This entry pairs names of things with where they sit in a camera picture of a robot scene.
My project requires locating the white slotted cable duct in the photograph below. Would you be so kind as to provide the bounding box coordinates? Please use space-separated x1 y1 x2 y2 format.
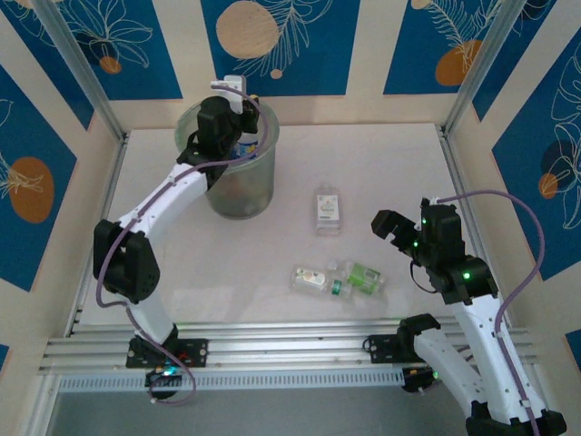
57 366 409 394

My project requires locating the aluminium side rail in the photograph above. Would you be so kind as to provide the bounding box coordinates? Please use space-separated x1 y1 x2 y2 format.
65 134 131 337
438 126 497 322

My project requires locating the clear white-label bottle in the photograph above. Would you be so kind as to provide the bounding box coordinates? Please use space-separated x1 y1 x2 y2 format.
312 182 341 237

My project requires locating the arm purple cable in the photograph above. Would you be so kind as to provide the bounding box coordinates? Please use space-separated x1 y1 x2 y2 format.
435 189 544 436
95 80 269 406

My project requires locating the aluminium frame post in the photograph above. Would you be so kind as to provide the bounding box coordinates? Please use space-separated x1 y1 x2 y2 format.
440 0 522 137
32 0 129 144

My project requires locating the green lime label bottle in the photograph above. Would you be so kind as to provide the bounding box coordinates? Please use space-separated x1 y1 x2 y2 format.
327 258 389 297

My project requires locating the translucent grey-green plastic bin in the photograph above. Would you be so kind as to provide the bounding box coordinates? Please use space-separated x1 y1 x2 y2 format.
174 102 281 221

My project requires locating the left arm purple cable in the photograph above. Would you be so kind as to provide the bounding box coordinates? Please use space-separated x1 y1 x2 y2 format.
95 80 269 406

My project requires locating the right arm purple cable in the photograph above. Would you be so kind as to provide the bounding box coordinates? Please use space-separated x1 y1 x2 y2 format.
435 189 544 436

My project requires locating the clear bottle green cap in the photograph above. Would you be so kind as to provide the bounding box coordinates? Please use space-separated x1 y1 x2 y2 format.
290 265 353 299

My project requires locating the thin black cable loop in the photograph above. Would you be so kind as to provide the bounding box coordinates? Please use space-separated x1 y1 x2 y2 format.
409 262 439 294

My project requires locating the wide aluminium base rail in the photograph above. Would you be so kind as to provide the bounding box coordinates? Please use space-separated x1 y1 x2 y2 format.
38 317 539 378

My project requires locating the black controller box with LEDs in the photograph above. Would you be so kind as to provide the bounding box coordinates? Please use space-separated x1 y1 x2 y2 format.
401 362 444 396
143 365 182 401

